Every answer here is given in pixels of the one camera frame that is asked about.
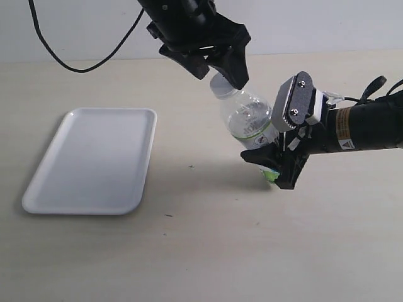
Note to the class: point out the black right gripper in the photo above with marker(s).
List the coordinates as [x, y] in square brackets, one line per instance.
[296, 148]

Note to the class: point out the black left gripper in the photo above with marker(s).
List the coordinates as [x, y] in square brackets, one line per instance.
[190, 30]

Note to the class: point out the white bottle cap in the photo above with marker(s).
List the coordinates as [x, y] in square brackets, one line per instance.
[221, 87]

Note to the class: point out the clear plastic water bottle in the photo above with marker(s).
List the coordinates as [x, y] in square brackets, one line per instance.
[247, 117]

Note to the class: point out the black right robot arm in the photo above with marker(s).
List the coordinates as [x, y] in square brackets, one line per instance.
[373, 125]

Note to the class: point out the white rectangular plastic tray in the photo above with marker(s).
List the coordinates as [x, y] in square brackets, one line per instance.
[96, 163]

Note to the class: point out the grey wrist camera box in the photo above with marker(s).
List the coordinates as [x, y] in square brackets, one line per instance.
[299, 103]

